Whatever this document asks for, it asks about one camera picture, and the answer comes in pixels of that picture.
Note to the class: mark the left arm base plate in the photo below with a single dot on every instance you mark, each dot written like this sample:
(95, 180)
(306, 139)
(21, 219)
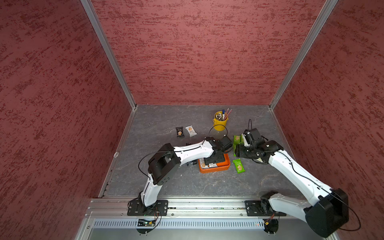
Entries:
(137, 208)

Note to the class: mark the aluminium frame rail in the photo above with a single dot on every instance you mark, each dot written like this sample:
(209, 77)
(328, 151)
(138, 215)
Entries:
(196, 207)

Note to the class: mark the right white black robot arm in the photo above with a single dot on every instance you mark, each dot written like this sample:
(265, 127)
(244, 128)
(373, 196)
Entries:
(325, 210)

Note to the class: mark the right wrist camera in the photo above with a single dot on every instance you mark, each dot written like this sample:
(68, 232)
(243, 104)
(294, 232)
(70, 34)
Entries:
(252, 138)

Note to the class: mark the pens in bucket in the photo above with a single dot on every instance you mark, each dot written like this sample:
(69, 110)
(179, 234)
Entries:
(223, 114)

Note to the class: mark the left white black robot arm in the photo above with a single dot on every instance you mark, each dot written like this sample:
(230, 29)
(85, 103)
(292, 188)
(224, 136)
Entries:
(165, 162)

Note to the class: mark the orange plastic storage box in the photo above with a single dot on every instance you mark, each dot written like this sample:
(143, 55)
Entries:
(221, 167)

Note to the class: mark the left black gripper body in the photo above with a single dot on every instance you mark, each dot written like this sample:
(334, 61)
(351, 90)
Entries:
(219, 158)

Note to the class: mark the yellow pen holder bucket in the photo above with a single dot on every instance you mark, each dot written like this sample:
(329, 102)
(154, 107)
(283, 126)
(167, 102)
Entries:
(219, 125)

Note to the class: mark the black stapler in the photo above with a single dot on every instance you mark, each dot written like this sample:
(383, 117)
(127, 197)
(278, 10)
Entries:
(193, 162)

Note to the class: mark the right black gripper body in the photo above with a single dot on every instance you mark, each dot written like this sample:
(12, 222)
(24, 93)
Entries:
(247, 151)

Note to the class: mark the black cookie packet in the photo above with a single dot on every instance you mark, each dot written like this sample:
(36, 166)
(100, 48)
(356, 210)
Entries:
(180, 132)

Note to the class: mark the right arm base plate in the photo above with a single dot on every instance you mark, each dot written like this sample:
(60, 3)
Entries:
(258, 208)

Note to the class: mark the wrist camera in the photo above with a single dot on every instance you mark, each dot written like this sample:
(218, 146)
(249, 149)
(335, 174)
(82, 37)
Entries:
(252, 138)
(225, 144)

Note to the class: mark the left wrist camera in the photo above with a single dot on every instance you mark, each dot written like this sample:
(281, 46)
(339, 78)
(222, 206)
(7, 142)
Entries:
(225, 144)

